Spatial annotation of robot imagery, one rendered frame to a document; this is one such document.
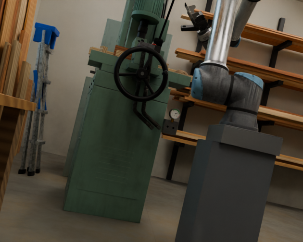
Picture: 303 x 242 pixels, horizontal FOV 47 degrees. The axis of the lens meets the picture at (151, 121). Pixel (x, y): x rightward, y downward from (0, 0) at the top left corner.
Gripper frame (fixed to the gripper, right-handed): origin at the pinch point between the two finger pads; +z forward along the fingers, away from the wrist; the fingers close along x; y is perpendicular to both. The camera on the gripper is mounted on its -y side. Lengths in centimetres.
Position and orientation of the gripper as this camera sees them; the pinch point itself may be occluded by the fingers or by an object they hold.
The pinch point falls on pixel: (185, 6)
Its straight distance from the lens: 227.6
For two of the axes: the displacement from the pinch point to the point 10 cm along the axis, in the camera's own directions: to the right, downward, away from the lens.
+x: 0.4, 5.9, -8.0
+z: -5.3, -6.7, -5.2
